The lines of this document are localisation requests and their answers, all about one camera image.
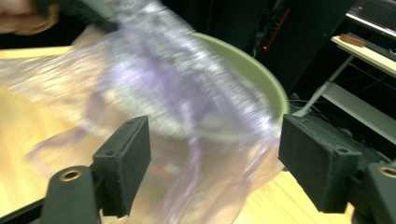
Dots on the dark flat device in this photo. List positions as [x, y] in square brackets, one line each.
[376, 15]

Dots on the dark equipment rack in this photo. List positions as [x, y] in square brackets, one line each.
[243, 28]

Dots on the green plastic bin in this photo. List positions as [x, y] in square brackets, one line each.
[249, 71]

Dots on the small wooden block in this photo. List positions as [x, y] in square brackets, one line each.
[352, 40]

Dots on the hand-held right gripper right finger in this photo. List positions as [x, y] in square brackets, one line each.
[317, 161]

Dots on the white metal desk frame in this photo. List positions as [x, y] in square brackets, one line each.
[361, 105]

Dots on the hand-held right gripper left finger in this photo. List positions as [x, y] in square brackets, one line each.
[124, 165]

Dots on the purple plastic bag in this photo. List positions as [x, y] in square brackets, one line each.
[174, 93]

